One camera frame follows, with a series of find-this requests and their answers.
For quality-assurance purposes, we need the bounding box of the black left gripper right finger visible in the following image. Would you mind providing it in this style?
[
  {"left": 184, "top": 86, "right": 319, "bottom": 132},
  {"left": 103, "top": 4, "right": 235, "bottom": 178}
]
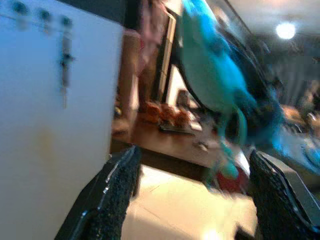
[{"left": 248, "top": 149, "right": 320, "bottom": 240}]

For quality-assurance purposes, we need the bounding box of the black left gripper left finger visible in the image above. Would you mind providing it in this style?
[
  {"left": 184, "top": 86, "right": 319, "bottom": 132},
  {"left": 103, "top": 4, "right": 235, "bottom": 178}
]
[{"left": 54, "top": 145, "right": 143, "bottom": 240}]

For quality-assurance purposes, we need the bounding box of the brown wooden table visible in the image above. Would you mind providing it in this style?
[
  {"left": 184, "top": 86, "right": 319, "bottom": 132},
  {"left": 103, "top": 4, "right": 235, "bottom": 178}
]
[{"left": 110, "top": 109, "right": 251, "bottom": 182}]

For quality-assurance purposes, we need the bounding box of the brown plush toy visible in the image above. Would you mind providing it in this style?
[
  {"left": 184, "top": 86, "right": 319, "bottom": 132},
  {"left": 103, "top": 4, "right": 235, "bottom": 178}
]
[
  {"left": 173, "top": 109, "right": 192, "bottom": 129},
  {"left": 143, "top": 101, "right": 162, "bottom": 125},
  {"left": 159, "top": 103, "right": 177, "bottom": 122}
]

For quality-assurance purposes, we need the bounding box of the teal blue fabric bag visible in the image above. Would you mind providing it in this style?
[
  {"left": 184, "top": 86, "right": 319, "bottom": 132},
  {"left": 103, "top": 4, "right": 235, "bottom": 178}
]
[{"left": 178, "top": 0, "right": 320, "bottom": 193}]

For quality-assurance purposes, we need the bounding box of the hanging metal key bunch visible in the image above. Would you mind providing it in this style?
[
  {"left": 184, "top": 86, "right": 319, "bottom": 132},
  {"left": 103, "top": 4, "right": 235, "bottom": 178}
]
[{"left": 58, "top": 24, "right": 77, "bottom": 110}]

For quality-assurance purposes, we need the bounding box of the wooden framed panel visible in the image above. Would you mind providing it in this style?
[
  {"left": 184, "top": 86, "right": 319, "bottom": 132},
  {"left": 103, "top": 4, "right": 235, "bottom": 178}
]
[{"left": 152, "top": 6, "right": 181, "bottom": 103}]

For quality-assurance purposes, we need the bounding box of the pink hanging cloth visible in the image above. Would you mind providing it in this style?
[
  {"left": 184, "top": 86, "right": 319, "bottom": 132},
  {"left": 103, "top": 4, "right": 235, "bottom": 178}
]
[{"left": 138, "top": 0, "right": 166, "bottom": 76}]

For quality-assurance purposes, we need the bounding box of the round ceiling lamp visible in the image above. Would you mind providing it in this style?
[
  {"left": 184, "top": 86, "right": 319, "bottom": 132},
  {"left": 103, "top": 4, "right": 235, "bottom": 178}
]
[{"left": 275, "top": 21, "right": 297, "bottom": 40}]

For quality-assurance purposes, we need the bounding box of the teal round wall hook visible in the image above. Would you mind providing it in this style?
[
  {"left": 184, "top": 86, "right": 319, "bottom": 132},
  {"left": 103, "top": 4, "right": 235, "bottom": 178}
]
[
  {"left": 12, "top": 1, "right": 28, "bottom": 16},
  {"left": 60, "top": 15, "right": 74, "bottom": 28},
  {"left": 37, "top": 8, "right": 52, "bottom": 22}
]

